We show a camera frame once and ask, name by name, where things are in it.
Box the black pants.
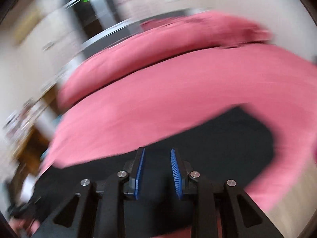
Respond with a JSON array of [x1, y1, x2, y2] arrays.
[[10, 106, 277, 238]]

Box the pink bed sheet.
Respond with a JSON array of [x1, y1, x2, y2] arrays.
[[10, 43, 317, 238]]

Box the pink folded duvet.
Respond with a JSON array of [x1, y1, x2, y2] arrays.
[[57, 10, 272, 110]]

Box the grey bed headboard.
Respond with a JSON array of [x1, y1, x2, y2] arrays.
[[79, 7, 206, 60]]

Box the dark window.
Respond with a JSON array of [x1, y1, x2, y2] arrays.
[[66, 0, 122, 40]]

